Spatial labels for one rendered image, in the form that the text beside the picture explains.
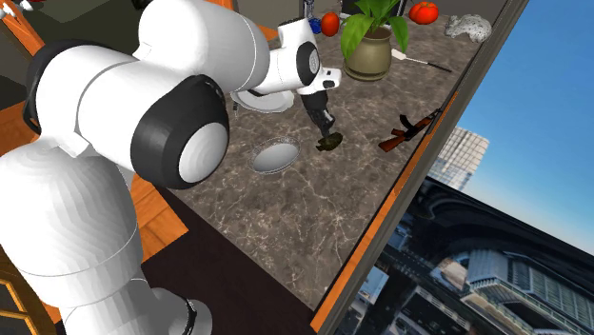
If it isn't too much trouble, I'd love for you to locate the dark green grenade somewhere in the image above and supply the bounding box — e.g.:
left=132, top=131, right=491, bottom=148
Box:
left=315, top=131, right=345, bottom=152

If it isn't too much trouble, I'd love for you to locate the white round plate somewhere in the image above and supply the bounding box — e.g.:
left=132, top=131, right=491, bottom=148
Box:
left=230, top=89, right=296, bottom=114

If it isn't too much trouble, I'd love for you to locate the silver oval dish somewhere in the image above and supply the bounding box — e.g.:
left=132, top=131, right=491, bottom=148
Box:
left=247, top=136, right=302, bottom=175

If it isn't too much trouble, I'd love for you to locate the potted green plant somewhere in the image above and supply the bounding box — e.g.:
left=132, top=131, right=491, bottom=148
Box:
left=340, top=0, right=410, bottom=83

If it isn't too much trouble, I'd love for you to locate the brown black toy rifle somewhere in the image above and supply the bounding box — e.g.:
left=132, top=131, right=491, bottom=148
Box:
left=377, top=108, right=442, bottom=153

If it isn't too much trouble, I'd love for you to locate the red ribbed tomato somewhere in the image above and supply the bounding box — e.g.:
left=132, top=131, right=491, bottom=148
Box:
left=408, top=1, right=440, bottom=26

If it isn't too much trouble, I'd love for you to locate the white speckled figure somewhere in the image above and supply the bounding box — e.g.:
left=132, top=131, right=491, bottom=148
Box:
left=444, top=13, right=493, bottom=45

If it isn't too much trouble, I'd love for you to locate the dark robot stand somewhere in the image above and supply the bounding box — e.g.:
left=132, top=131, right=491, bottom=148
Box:
left=139, top=185, right=318, bottom=335

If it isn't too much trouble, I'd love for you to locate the white spatula with black handle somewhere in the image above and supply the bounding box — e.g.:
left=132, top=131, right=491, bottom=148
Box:
left=390, top=48, right=453, bottom=74

